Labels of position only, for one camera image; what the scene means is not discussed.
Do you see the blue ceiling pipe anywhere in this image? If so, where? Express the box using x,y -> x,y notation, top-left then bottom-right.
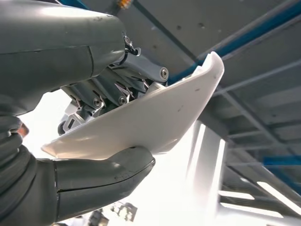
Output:
167,1 -> 301,85

